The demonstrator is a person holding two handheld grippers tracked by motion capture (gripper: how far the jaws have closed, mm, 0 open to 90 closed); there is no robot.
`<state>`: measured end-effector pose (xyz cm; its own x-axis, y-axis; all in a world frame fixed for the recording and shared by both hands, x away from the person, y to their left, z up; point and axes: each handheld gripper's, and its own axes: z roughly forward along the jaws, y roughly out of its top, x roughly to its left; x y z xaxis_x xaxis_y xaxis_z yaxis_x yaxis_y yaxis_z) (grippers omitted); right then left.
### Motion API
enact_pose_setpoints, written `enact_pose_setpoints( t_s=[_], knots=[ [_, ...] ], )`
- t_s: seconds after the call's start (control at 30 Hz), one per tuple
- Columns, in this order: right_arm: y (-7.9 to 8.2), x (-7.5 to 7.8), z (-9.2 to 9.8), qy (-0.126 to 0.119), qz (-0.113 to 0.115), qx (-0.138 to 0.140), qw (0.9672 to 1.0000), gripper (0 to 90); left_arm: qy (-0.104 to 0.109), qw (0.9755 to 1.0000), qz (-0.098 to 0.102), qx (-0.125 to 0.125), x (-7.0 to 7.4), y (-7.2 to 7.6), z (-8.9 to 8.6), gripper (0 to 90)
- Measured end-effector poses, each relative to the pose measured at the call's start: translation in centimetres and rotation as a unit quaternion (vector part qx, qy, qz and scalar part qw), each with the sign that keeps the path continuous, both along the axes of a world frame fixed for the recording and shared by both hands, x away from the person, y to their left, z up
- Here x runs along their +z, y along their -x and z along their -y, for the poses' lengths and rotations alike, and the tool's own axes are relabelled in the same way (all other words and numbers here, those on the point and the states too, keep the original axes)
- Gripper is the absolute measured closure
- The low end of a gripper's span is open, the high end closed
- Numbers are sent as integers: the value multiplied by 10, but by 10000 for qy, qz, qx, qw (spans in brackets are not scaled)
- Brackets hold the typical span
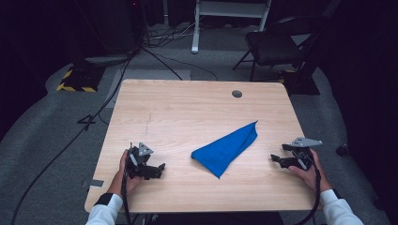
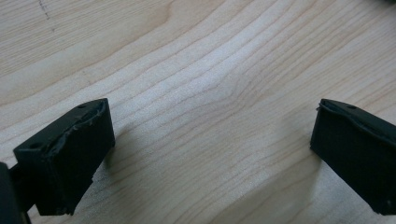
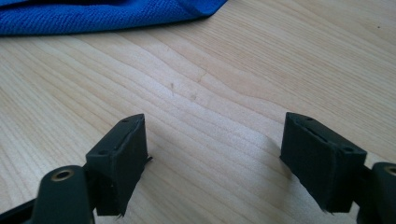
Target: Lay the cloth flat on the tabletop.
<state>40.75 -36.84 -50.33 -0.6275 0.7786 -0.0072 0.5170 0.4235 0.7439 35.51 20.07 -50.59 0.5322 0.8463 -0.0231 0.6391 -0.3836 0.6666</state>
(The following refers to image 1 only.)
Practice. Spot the dark equipment box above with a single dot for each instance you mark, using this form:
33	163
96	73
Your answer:
119	28

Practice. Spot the small black floor object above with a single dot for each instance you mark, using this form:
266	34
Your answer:
342	150

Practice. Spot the grey tape strip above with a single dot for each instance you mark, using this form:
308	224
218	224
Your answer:
95	183

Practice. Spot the black folding chair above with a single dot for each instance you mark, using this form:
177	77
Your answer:
272	47

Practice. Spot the yellow black striped stand base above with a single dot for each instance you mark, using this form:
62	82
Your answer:
79	79

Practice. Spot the person's left hand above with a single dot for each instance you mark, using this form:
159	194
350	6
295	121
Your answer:
120	182

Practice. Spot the blue cloth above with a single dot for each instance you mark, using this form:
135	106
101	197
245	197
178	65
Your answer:
223	150

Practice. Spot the white metal desk frame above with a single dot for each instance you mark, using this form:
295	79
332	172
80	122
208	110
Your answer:
196	28

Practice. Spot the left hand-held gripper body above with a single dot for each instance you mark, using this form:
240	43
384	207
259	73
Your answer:
137	162

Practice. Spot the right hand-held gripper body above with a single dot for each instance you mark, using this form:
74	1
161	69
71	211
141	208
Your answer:
303	157

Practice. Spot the black stand with base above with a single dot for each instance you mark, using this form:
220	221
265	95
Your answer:
302	82

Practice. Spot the person's right hand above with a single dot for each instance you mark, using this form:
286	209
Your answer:
314	176

